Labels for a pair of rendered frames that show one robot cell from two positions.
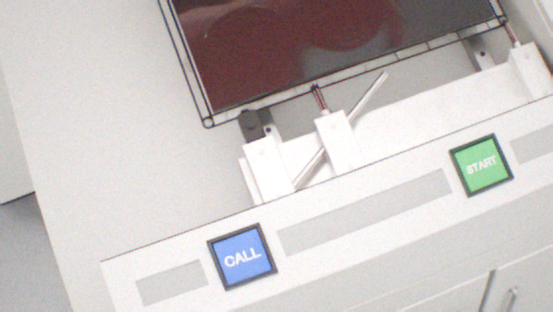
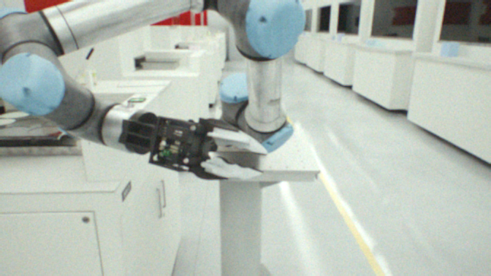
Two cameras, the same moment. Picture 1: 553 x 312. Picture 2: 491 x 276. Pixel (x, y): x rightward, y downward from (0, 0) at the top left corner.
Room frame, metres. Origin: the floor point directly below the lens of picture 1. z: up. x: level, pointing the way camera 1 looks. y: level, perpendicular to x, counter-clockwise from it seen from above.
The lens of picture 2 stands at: (-0.10, 1.01, 1.22)
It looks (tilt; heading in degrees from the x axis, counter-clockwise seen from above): 18 degrees down; 278
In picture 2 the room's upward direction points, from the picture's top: straight up
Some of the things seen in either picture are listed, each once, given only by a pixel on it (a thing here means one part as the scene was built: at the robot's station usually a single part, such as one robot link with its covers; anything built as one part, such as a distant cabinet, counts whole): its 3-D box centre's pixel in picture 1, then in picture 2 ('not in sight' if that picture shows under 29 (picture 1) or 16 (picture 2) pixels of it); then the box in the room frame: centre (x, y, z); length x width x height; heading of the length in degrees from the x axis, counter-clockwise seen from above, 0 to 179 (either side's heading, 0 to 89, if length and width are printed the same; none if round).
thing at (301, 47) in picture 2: not in sight; (315, 32); (-0.66, -11.62, 1.00); 1.80 x 1.08 x 2.00; 100
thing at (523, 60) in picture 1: (534, 79); not in sight; (0.59, -0.32, 0.89); 0.08 x 0.03 x 0.03; 10
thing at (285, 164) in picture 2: not in sight; (246, 162); (0.06, -0.18, 0.75); 0.45 x 0.44 x 0.13; 6
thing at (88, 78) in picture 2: not in sight; (84, 74); (0.75, -0.36, 1.03); 0.06 x 0.04 x 0.13; 10
